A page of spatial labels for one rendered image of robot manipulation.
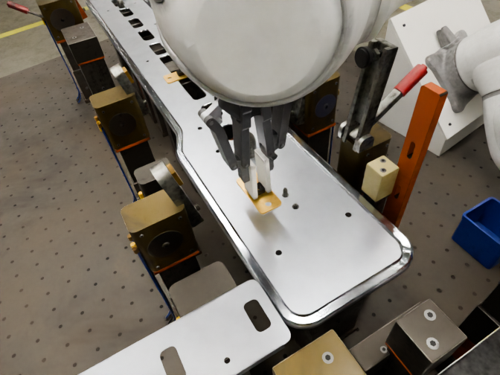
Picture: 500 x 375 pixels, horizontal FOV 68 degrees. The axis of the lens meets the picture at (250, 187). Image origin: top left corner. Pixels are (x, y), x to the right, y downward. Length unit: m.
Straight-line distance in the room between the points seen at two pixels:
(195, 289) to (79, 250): 0.54
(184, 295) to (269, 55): 0.45
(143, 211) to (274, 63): 0.45
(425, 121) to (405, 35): 0.63
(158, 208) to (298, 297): 0.25
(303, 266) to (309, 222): 0.08
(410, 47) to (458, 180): 0.38
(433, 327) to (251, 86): 0.34
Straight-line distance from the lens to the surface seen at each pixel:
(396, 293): 0.89
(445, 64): 1.17
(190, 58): 0.17
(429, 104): 0.52
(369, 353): 0.50
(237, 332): 0.51
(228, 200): 0.62
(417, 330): 0.44
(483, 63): 1.10
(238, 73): 0.17
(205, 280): 0.57
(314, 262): 0.55
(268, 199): 0.56
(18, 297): 1.06
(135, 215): 0.58
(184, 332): 0.52
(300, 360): 0.43
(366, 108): 0.60
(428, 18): 1.23
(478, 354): 0.51
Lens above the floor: 1.47
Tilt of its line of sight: 48 degrees down
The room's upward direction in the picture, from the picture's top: 7 degrees counter-clockwise
